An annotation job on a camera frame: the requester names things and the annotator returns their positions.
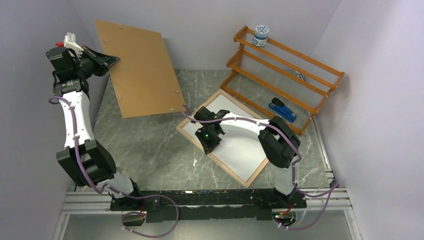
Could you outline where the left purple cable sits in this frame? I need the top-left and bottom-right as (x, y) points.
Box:
(48, 96), (180, 239)

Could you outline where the aluminium table rail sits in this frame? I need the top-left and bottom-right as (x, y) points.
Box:
(53, 169), (361, 240)

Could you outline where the orange wooden rack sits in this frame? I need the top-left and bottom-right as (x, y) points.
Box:
(220, 25), (345, 135)

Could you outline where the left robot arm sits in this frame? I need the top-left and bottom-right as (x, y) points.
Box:
(45, 43), (143, 210)

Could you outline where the small blue white jar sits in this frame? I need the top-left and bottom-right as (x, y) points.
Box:
(252, 25), (270, 47)

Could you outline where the brown backing board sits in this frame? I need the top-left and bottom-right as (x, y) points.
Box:
(95, 19), (185, 118)

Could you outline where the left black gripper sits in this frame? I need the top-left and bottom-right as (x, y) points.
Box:
(73, 45), (119, 80)

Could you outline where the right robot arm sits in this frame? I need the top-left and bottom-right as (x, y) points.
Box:
(189, 106), (301, 208)

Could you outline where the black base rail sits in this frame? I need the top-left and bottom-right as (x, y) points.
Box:
(109, 188), (307, 223)

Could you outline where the blue stapler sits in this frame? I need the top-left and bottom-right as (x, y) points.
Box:
(268, 97), (297, 123)

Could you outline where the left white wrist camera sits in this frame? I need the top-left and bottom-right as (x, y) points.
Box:
(63, 32), (84, 55)

